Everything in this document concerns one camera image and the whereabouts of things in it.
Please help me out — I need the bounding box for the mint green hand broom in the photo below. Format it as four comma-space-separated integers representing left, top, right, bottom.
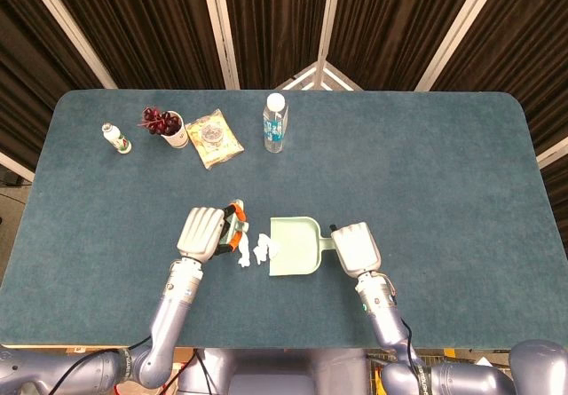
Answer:
221, 198, 248, 248

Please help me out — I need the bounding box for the blue-grey robot torso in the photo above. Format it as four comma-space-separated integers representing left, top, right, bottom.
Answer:
177, 348, 369, 395

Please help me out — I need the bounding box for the small white milk bottle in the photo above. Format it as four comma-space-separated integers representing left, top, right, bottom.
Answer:
101, 122, 133, 154

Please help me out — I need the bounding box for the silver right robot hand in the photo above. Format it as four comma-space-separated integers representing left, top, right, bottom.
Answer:
327, 221, 383, 279

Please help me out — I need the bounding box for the brown pleated curtain panel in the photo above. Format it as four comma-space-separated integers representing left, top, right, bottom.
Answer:
326, 0, 483, 91
221, 0, 332, 90
42, 0, 225, 90
0, 0, 110, 172
432, 0, 568, 156

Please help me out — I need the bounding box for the clear bottle with blue label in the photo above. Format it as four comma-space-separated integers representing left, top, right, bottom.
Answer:
262, 92, 290, 154

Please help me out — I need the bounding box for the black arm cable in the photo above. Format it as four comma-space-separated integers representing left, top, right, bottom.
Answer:
57, 335, 152, 387
398, 317, 422, 366

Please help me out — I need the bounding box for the white tissue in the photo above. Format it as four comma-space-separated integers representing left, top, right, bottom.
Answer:
236, 230, 281, 268

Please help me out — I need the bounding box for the white paper cup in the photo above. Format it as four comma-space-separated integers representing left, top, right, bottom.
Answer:
157, 110, 189, 150

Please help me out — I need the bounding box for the dark red grape bunch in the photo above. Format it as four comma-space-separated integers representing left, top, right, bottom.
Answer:
138, 107, 182, 137

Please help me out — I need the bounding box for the mint green dustpan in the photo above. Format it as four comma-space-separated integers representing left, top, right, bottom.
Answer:
268, 216, 337, 278

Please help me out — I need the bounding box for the blue felt table cover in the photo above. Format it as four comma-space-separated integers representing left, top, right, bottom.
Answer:
0, 89, 568, 351

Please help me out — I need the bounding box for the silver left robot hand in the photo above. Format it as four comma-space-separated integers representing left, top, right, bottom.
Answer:
176, 198, 250, 264

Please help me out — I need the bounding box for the white partition frame post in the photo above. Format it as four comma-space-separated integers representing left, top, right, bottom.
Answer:
275, 0, 365, 92
535, 140, 568, 170
0, 151, 36, 183
414, 0, 496, 92
20, 0, 119, 90
199, 0, 241, 90

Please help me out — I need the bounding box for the yellow snack packet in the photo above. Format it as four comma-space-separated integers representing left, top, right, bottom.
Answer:
185, 108, 246, 171

